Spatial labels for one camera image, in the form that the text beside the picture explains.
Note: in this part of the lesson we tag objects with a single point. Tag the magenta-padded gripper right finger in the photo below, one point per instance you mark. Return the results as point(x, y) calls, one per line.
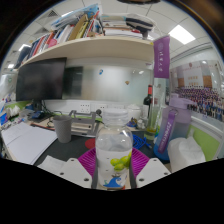
point(153, 171)

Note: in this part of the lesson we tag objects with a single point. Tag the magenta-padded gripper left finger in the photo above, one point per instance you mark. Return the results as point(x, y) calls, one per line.
point(71, 171)

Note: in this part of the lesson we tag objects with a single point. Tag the clear plastic water bottle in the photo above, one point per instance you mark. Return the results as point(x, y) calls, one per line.
point(113, 150)

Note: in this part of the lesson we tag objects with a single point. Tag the purple translucent water jug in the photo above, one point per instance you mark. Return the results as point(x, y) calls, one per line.
point(180, 123)

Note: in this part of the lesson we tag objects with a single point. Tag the black desk mat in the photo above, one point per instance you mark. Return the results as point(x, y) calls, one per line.
point(71, 150)

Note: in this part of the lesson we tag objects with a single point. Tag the white paper napkin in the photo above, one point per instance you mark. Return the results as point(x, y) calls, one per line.
point(50, 164)

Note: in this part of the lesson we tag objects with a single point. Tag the white plastic bag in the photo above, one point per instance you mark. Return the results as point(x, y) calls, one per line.
point(185, 155)

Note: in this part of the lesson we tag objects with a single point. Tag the clear glass vase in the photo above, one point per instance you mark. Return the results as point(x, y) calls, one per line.
point(151, 128)

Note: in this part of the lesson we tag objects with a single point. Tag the grey ribbed cup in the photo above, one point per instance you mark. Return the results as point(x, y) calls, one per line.
point(62, 128)

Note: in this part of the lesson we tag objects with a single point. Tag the blue electronic device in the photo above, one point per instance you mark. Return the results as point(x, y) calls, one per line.
point(36, 115)

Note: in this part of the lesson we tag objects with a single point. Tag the dark wine bottle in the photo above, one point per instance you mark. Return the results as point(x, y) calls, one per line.
point(148, 101)

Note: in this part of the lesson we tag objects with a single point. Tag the group photo poster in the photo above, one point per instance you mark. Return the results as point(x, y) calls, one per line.
point(200, 96)

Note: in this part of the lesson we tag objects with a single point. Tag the black computer monitor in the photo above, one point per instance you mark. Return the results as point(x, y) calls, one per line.
point(40, 80)

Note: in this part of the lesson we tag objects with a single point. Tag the purple hanging banner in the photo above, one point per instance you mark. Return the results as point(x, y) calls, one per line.
point(162, 56)

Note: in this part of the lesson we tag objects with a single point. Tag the ceiling light panels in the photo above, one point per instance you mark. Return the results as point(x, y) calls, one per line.
point(181, 34)

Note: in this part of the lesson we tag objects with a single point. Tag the white wall socket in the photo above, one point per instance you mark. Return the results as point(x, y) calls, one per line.
point(85, 107)
point(100, 107)

